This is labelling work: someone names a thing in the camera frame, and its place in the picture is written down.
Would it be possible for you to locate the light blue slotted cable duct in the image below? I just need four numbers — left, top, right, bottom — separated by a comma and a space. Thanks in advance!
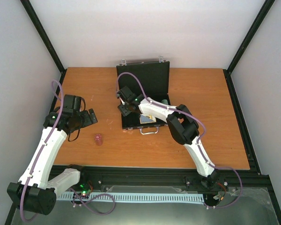
56, 190, 205, 204

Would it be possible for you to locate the black aluminium frame rail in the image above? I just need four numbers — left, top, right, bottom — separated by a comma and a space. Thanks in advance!
21, 165, 271, 195

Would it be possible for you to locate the red poker chip stack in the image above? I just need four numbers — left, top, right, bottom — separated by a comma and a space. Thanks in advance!
94, 134, 103, 146

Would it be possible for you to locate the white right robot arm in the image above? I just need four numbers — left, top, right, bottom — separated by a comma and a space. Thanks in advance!
117, 95, 218, 190

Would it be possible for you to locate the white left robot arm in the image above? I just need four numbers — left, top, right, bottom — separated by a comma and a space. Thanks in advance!
7, 109, 97, 215

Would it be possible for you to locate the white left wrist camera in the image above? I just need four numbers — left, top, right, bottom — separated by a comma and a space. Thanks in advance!
80, 97, 86, 112

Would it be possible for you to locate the black poker set case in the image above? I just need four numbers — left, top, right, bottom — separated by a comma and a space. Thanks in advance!
116, 56, 170, 131

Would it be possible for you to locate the green poker chip stack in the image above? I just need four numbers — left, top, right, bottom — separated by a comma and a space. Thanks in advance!
161, 99, 169, 105

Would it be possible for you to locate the blue playing card deck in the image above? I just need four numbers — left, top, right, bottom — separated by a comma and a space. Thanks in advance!
140, 114, 156, 124

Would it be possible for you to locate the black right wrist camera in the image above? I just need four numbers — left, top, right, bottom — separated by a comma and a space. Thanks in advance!
116, 86, 136, 103

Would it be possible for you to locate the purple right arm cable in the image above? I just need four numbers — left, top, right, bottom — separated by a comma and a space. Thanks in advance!
115, 72, 244, 210

